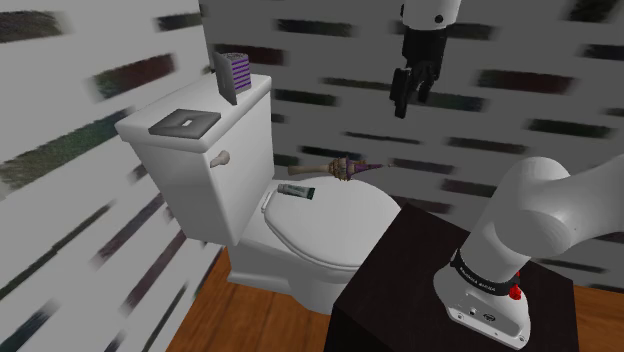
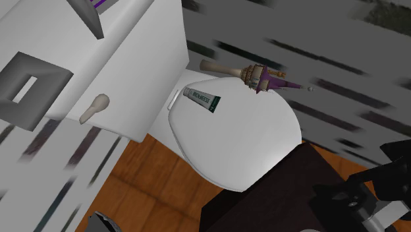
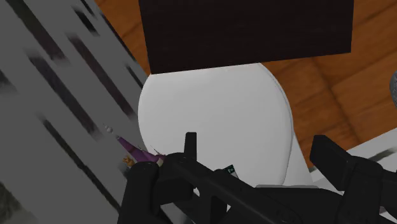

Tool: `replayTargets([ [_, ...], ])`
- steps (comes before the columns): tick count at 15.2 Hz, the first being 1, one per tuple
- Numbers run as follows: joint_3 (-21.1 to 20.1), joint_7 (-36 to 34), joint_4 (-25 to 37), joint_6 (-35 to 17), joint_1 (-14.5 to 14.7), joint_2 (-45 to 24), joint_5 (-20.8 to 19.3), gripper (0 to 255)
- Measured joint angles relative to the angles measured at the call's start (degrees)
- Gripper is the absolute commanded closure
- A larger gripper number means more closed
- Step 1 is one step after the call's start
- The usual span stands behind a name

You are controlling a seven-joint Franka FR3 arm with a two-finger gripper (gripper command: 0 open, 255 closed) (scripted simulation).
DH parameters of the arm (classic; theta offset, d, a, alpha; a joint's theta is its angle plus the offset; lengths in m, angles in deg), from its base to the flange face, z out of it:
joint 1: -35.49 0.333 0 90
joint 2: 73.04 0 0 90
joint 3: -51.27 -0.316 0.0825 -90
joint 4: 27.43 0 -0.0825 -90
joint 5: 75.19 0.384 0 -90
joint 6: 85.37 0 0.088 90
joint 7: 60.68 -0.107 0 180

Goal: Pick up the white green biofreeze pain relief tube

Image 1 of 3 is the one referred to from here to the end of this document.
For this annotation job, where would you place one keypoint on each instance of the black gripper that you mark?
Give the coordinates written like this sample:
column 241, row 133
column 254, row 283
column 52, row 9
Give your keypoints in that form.
column 423, row 45

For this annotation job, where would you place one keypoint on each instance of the green grey tube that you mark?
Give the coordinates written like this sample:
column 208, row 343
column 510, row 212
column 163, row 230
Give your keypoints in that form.
column 295, row 190

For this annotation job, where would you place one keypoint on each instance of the purple striped grey box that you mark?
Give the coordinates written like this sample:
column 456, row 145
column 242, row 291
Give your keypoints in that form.
column 234, row 77

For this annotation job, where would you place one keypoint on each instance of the dark robot stand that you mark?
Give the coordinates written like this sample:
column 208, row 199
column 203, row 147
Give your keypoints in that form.
column 390, row 302

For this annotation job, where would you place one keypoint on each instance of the white toilet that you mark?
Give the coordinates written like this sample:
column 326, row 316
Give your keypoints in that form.
column 336, row 224

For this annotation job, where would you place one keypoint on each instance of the grey flat square box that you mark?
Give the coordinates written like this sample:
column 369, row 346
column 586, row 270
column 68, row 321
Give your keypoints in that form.
column 184, row 123

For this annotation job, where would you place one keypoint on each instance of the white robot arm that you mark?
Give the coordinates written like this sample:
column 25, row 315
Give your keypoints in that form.
column 526, row 214

